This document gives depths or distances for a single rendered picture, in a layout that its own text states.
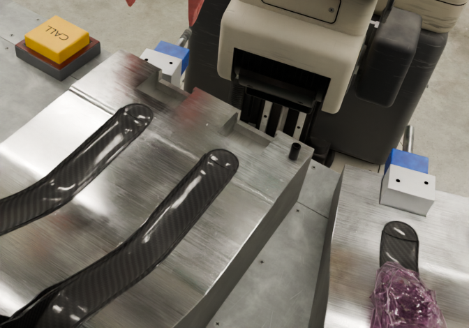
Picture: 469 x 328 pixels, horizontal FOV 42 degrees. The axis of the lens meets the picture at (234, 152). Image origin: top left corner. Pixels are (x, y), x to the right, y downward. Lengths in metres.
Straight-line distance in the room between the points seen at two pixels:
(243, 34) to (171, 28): 1.32
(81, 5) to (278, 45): 1.49
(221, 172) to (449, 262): 0.25
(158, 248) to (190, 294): 0.06
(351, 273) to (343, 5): 0.47
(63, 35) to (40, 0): 1.56
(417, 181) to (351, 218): 0.08
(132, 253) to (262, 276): 0.16
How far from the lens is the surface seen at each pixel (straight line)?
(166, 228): 0.57
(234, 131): 0.68
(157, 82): 0.72
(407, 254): 0.65
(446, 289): 0.62
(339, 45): 0.95
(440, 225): 0.68
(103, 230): 0.56
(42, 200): 0.59
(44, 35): 0.85
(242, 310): 0.63
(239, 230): 0.57
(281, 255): 0.67
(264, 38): 0.96
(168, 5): 2.39
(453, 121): 2.20
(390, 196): 0.66
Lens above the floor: 1.35
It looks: 47 degrees down
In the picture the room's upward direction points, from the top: 11 degrees clockwise
